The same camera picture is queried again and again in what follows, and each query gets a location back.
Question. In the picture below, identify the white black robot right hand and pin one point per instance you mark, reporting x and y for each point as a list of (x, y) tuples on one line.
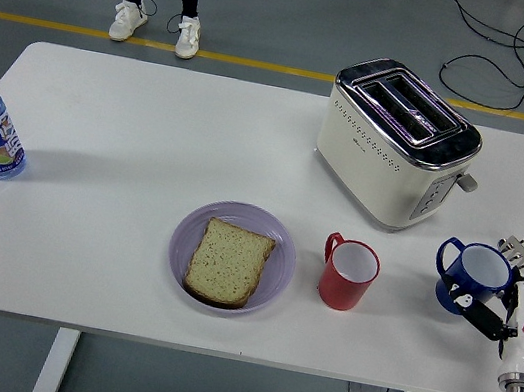
[(522, 348)]

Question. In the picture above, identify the blue cup white inside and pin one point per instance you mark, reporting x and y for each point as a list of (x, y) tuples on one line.
[(454, 270)]

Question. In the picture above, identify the red cup white inside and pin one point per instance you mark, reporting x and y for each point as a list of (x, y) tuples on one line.
[(341, 292)]

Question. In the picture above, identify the slice of toast bread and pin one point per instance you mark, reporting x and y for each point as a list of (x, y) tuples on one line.
[(228, 264)]

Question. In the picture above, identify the cream and chrome toaster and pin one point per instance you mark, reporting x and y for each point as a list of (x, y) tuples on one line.
[(363, 168)]

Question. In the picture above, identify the purple round plate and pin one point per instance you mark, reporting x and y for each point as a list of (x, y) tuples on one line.
[(282, 260)]

